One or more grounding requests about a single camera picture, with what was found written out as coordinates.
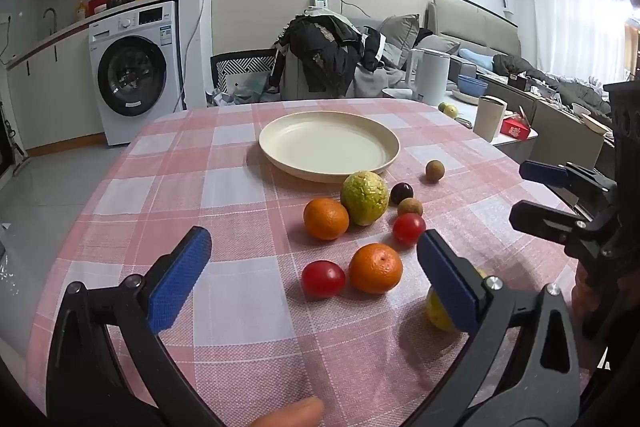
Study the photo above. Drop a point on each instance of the crumpled plastic bags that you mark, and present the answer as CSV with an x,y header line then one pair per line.
x,y
245,84

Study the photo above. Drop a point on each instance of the red tomato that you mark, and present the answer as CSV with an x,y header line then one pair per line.
x,y
409,229
323,279

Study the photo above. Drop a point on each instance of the white washing machine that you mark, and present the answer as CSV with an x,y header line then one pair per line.
x,y
150,32

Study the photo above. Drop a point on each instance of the yellow-green guava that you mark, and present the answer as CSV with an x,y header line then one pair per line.
x,y
365,197

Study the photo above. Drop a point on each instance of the blue bowl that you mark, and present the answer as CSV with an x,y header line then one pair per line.
x,y
472,84

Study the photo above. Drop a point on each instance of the brown kiwi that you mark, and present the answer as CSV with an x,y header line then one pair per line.
x,y
435,170

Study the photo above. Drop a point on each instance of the beige sofa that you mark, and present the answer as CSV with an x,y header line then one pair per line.
x,y
480,32

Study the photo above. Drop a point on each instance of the grey pillow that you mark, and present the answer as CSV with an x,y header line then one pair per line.
x,y
400,37

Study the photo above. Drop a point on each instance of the beige cup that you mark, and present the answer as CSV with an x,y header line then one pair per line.
x,y
490,117

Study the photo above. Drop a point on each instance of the black patterned chair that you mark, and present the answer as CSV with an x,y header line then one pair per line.
x,y
240,66

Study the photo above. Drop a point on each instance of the white side table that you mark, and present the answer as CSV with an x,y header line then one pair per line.
x,y
462,104

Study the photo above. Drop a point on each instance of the pile of dark clothes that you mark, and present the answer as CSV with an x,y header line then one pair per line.
x,y
325,52

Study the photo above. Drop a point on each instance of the red box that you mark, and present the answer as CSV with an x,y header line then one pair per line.
x,y
517,128

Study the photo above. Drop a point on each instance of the red container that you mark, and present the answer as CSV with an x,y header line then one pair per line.
x,y
97,4

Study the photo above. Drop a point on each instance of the orange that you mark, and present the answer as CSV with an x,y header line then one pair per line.
x,y
375,268
326,218

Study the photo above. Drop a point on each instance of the dark purple plum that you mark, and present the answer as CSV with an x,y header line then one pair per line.
x,y
401,192

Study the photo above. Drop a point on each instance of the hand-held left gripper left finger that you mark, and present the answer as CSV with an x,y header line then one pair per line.
x,y
180,282

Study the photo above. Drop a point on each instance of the white bowl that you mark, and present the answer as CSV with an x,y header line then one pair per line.
x,y
595,123

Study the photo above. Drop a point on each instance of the black curved faucet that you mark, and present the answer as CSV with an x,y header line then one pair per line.
x,y
50,14

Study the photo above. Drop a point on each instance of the yellow lemon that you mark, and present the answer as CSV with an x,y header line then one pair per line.
x,y
440,314

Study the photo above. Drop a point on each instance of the grey garment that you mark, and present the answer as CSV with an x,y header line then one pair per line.
x,y
372,79

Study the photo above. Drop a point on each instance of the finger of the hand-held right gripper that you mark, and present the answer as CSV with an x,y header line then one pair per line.
x,y
545,173
540,219

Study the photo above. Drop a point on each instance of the person's left hand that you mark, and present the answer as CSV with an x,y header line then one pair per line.
x,y
290,414

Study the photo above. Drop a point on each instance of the white curtain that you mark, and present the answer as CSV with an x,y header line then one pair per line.
x,y
575,7

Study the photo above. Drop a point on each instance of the white kitchen counter cabinet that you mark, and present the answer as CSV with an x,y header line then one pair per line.
x,y
60,97

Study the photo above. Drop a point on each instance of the small yellow fruit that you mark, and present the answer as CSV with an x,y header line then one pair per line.
x,y
451,111

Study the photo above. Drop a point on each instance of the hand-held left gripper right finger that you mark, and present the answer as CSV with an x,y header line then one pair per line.
x,y
450,282

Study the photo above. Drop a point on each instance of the light blue pillow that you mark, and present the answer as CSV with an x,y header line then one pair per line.
x,y
475,57

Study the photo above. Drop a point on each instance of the pink checked tablecloth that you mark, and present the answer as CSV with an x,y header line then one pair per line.
x,y
240,187

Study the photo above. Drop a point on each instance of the yellow bottle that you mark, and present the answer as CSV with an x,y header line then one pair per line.
x,y
80,9

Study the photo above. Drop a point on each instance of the white electric kettle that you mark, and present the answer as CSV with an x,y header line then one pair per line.
x,y
430,74

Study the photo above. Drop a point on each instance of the cream round plate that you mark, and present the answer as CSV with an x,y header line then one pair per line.
x,y
325,142

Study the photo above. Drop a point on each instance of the dark blanket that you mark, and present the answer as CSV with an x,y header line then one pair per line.
x,y
530,69

